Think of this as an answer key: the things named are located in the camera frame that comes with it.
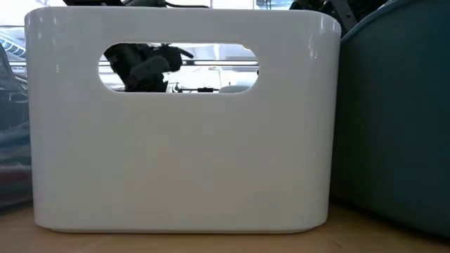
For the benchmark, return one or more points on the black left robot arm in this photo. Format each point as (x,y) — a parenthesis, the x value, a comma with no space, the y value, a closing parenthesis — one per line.
(140,3)

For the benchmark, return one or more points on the white plastic bin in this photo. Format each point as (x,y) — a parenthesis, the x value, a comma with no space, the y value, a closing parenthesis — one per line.
(183,158)

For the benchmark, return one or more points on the blue white striped object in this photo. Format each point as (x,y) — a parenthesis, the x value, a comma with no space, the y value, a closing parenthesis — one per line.
(12,44)

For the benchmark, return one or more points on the clear plastic toiletry bag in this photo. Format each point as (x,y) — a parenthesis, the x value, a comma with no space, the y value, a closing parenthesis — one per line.
(14,140)

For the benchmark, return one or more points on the teal plastic bin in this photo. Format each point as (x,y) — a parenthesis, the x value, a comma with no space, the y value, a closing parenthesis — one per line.
(393,123)

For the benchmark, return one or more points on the silver horizontal rail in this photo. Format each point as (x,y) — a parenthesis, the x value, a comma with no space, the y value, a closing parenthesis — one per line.
(218,63)

